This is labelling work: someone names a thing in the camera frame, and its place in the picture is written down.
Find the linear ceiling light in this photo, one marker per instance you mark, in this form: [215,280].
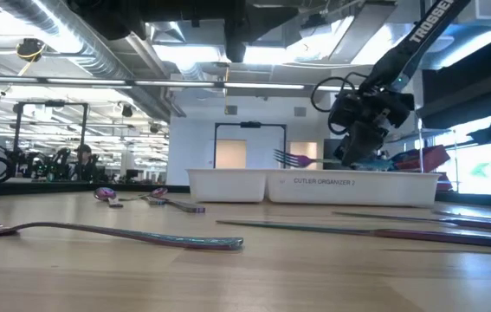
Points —
[98,81]

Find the white ceiling access point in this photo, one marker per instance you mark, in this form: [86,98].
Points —
[444,44]

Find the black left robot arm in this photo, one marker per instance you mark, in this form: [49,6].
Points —
[106,17]

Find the white cutlery organizer tray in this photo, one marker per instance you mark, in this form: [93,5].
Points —
[357,190]

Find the person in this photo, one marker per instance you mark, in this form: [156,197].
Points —
[84,162]

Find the black door frame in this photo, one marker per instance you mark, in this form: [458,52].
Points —
[249,124]

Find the silver ventilation duct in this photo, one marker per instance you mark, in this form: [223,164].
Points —
[98,60]

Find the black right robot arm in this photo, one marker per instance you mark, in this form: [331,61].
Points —
[427,32]

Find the black computer monitor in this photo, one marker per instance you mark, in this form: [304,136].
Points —
[328,151]

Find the wheeled metal rack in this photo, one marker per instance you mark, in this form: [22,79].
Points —
[427,131]

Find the red storage bin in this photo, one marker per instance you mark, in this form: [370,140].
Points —
[444,182]
[422,157]

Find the black background robot arms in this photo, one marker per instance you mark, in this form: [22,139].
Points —
[41,167]

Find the black neighbouring rig frame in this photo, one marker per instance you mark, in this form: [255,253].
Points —
[50,104]

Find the grey wall vent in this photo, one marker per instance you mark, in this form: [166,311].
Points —
[230,110]
[300,111]

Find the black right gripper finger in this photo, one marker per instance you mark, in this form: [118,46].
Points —
[343,149]
[366,143]

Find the iridescent rainbow fork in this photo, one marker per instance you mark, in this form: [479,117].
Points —
[299,161]
[163,239]

